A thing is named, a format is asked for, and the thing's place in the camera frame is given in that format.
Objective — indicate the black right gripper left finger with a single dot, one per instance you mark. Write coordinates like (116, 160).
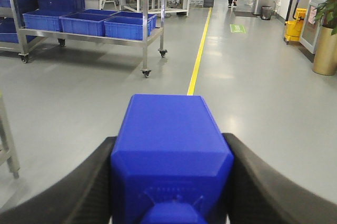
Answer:
(82, 196)

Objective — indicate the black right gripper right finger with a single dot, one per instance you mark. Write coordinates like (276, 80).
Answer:
(258, 193)

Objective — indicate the blue plastic block part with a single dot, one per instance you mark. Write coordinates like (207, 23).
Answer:
(170, 162)

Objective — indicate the steel wheeled shelf rack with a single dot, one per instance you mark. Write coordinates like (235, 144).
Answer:
(29, 37)

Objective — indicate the gold planter pot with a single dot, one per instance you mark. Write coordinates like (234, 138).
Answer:
(325, 56)

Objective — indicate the yellow mop bucket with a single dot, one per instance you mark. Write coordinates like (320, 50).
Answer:
(293, 28)

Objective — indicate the blue plastic bin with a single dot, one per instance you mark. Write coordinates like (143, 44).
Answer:
(44, 20)
(84, 24)
(124, 28)

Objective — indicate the grey trash bin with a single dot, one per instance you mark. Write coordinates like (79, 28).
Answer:
(266, 12)

